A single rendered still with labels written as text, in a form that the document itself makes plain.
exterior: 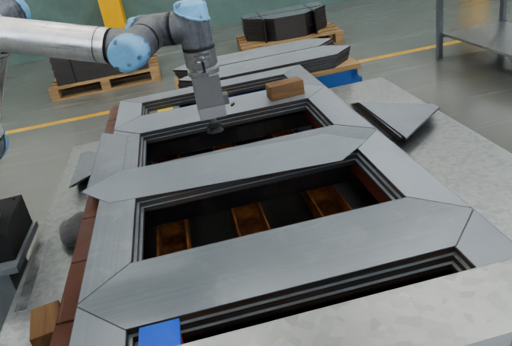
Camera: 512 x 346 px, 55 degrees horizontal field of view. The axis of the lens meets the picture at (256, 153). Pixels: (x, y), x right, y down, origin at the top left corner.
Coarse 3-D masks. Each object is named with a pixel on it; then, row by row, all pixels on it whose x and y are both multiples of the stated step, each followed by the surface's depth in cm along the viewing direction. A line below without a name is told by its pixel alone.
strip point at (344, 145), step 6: (330, 138) 133; (336, 138) 132; (342, 138) 131; (348, 138) 131; (354, 138) 130; (336, 144) 129; (342, 144) 128; (348, 144) 127; (354, 144) 127; (360, 144) 126; (336, 150) 125; (342, 150) 125; (348, 150) 124; (342, 156) 122
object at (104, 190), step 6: (114, 174) 133; (102, 180) 130; (108, 180) 130; (114, 180) 129; (96, 186) 128; (102, 186) 127; (108, 186) 127; (114, 186) 126; (96, 192) 124; (102, 192) 124; (108, 192) 123; (102, 198) 121; (108, 198) 120
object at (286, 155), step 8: (272, 144) 135; (280, 144) 134; (288, 144) 133; (296, 144) 132; (272, 152) 130; (280, 152) 129; (288, 152) 128; (296, 152) 128; (272, 160) 126; (280, 160) 125; (288, 160) 124; (296, 160) 124; (304, 160) 123; (280, 168) 121; (288, 168) 120; (296, 168) 119
